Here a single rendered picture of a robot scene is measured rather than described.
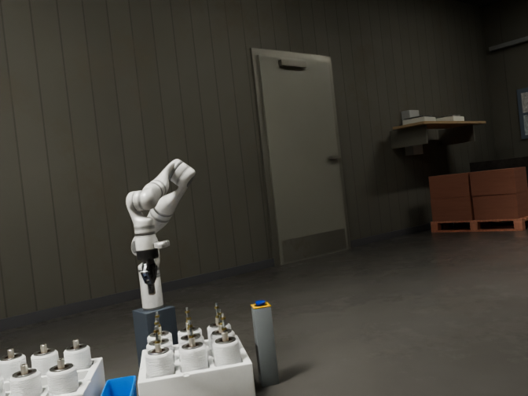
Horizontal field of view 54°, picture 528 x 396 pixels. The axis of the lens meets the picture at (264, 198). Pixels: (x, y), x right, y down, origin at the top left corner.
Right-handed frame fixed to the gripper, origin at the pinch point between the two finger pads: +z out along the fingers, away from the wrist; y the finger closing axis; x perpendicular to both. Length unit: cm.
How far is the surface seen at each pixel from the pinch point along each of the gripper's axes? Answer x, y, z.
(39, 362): -47, -7, 24
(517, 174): 300, -421, -16
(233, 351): 25.9, -2.4, 25.0
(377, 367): 79, -36, 47
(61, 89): -115, -208, -122
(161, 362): 1.9, 4.4, 24.5
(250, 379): 30.9, -0.1, 34.4
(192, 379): 11.9, 4.9, 31.1
